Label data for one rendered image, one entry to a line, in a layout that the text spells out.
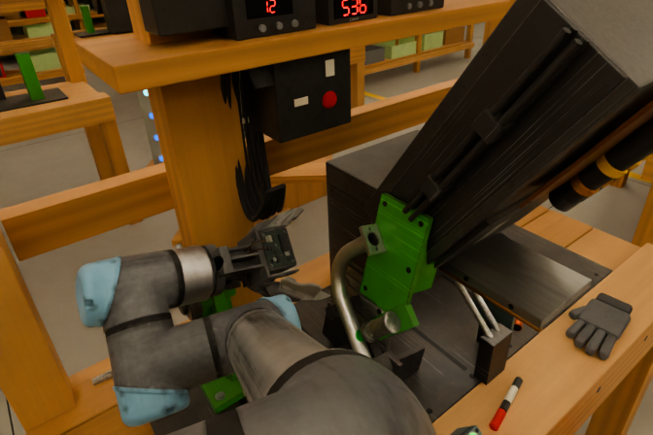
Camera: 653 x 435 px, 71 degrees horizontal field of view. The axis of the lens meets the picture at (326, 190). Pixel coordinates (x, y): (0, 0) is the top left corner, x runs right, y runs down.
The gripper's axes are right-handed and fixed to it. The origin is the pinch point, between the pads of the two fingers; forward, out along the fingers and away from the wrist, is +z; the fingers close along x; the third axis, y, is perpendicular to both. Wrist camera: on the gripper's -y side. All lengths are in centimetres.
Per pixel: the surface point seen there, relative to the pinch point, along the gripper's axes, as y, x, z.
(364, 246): 1.3, -0.9, 10.1
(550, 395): 5, -37, 39
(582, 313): 6, -27, 61
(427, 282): 3.0, -10.1, 20.3
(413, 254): 7.8, -5.3, 14.1
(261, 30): 11.0, 35.6, -4.8
